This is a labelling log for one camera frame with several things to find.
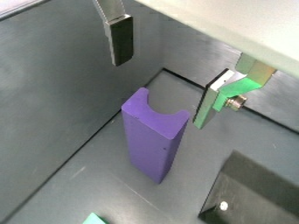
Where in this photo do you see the black L-shaped fixture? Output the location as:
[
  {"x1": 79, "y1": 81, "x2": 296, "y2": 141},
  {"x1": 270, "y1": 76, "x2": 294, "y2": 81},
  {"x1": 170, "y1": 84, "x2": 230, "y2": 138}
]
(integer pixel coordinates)
[{"x1": 198, "y1": 151, "x2": 299, "y2": 224}]

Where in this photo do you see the purple arch block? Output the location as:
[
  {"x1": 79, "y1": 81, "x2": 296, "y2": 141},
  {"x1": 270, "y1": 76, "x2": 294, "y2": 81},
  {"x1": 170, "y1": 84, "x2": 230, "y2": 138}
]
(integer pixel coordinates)
[{"x1": 121, "y1": 87, "x2": 190, "y2": 184}]

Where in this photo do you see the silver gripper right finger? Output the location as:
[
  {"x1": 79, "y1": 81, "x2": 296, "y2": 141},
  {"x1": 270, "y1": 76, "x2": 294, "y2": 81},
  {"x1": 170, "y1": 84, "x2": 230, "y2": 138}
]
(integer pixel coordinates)
[{"x1": 192, "y1": 53, "x2": 276, "y2": 129}]

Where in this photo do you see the green shape sorter base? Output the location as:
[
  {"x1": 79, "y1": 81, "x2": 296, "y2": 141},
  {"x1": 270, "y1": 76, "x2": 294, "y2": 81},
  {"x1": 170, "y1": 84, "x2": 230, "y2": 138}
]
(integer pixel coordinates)
[{"x1": 81, "y1": 213, "x2": 107, "y2": 224}]

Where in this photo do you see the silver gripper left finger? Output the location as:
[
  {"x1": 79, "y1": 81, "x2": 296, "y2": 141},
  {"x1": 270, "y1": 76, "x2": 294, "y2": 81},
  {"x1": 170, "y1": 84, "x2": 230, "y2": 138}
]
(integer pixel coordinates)
[{"x1": 91, "y1": 0, "x2": 133, "y2": 67}]

